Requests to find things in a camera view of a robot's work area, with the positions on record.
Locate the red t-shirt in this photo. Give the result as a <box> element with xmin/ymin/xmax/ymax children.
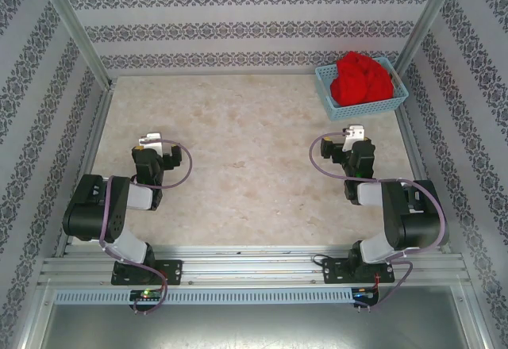
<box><xmin>329</xmin><ymin>50</ymin><xmax>396</xmax><ymax>107</ymax></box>

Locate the light blue plastic basket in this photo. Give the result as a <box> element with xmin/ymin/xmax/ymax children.
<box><xmin>314</xmin><ymin>56</ymin><xmax>410</xmax><ymax>122</ymax></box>

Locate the grey sheet metal panel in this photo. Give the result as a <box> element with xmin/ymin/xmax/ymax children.
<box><xmin>23</xmin><ymin>285</ymin><xmax>487</xmax><ymax>349</ymax></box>

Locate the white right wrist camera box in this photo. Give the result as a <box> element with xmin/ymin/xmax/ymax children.
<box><xmin>341</xmin><ymin>124</ymin><xmax>366</xmax><ymax>152</ymax></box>

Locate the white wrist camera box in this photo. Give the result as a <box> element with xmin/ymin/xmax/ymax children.
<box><xmin>341</xmin><ymin>124</ymin><xmax>366</xmax><ymax>152</ymax></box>
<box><xmin>137</xmin><ymin>132</ymin><xmax>164</xmax><ymax>152</ymax></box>

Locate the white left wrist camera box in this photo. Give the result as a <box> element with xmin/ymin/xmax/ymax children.
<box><xmin>137</xmin><ymin>132</ymin><xmax>164</xmax><ymax>152</ymax></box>

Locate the aluminium right table side rail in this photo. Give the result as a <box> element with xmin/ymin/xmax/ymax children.
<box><xmin>396</xmin><ymin>106</ymin><xmax>452</xmax><ymax>255</ymax></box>

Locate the aluminium table side rail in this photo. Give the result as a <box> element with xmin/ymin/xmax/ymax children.
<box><xmin>53</xmin><ymin>82</ymin><xmax>116</xmax><ymax>257</ymax></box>
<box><xmin>396</xmin><ymin>106</ymin><xmax>452</xmax><ymax>255</ymax></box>

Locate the aluminium left table side rail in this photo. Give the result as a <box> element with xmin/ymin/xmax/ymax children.
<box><xmin>53</xmin><ymin>82</ymin><xmax>116</xmax><ymax>257</ymax></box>

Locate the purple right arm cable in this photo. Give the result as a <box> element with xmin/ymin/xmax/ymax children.
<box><xmin>310</xmin><ymin>131</ymin><xmax>448</xmax><ymax>314</ymax></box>

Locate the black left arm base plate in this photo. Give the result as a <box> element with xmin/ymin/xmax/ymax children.
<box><xmin>110</xmin><ymin>259</ymin><xmax>183</xmax><ymax>286</ymax></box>

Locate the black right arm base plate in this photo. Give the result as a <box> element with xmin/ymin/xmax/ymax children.
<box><xmin>321</xmin><ymin>256</ymin><xmax>395</xmax><ymax>286</ymax></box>

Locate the aluminium mounting rail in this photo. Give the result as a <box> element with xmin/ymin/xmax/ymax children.
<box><xmin>37</xmin><ymin>245</ymin><xmax>468</xmax><ymax>286</ymax></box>

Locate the grey slotted cable duct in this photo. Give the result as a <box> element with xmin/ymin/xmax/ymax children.
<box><xmin>53</xmin><ymin>288</ymin><xmax>354</xmax><ymax>305</ymax></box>

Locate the aluminium right frame post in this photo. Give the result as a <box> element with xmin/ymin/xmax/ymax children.
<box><xmin>392</xmin><ymin>0</ymin><xmax>464</xmax><ymax>84</ymax></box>

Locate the aluminium frame post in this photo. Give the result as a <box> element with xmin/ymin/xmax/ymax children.
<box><xmin>392</xmin><ymin>0</ymin><xmax>464</xmax><ymax>84</ymax></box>
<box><xmin>33</xmin><ymin>0</ymin><xmax>116</xmax><ymax>90</ymax></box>

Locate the aluminium left frame post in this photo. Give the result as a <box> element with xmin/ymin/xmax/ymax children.
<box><xmin>33</xmin><ymin>0</ymin><xmax>116</xmax><ymax>90</ymax></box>

